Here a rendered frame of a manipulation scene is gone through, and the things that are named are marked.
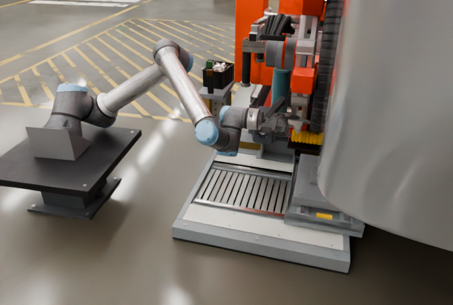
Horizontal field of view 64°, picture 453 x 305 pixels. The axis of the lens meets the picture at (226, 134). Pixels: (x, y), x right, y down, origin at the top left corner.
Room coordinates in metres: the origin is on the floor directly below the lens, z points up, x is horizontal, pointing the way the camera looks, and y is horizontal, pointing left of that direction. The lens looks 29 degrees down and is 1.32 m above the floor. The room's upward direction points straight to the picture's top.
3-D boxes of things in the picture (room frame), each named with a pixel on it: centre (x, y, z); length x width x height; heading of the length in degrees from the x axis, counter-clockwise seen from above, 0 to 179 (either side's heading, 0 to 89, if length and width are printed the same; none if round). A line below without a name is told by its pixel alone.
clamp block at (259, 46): (1.43, -0.11, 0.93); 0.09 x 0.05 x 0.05; 75
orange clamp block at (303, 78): (1.24, -0.28, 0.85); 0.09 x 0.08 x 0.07; 165
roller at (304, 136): (1.40, -0.42, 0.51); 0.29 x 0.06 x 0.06; 75
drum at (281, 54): (1.56, -0.28, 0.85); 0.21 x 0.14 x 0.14; 75
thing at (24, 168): (1.64, 0.86, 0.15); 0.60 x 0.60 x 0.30; 79
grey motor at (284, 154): (1.87, -0.36, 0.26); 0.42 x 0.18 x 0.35; 75
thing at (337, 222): (1.50, -0.52, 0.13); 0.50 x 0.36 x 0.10; 165
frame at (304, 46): (1.55, -0.35, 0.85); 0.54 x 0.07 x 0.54; 165
